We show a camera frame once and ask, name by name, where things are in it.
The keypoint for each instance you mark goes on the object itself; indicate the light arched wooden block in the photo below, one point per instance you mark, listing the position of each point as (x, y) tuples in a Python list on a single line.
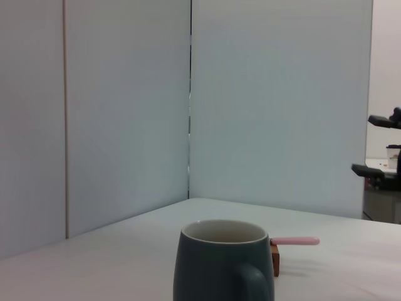
[(275, 260)]

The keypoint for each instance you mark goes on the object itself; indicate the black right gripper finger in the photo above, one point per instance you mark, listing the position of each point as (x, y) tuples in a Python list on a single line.
[(382, 178), (383, 121)]

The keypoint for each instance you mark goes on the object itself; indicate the white grey background desk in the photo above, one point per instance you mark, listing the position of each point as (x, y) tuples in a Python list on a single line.
[(379, 207)]

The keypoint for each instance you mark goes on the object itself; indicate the grey ceramic cup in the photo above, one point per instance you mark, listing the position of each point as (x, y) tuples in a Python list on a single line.
[(206, 269)]

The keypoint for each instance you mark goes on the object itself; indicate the white paper cup dark lid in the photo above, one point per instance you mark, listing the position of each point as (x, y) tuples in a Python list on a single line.
[(392, 156)]

